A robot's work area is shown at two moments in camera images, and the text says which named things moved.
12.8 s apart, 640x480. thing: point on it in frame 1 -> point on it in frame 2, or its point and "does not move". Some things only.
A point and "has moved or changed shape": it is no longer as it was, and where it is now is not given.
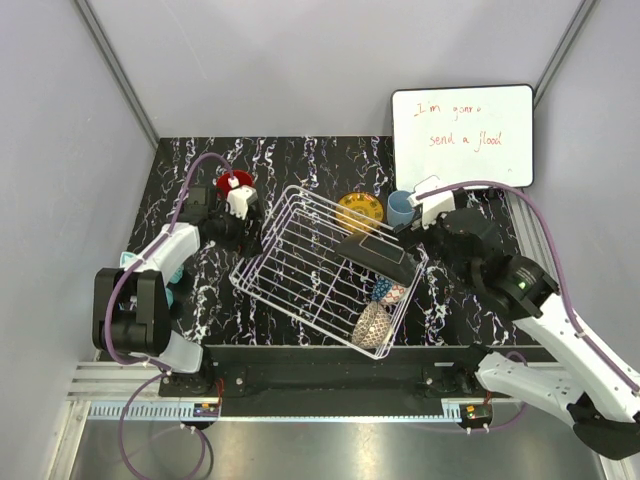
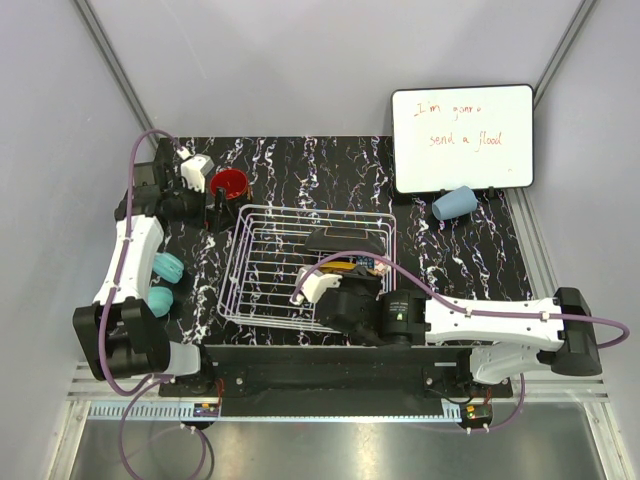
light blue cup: x=399 y=209 has moved or changed shape
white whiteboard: x=464 y=134 does not move
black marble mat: x=290 y=281 does not move
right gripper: x=410 y=236 -> x=374 y=284
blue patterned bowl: x=381 y=288 has moved or changed shape
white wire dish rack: x=342 y=272 has moved or changed shape
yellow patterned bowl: x=360 y=211 -> x=336 y=266
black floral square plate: x=378 y=256 -> x=351 y=239
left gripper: x=247 y=246 -> x=220 y=214
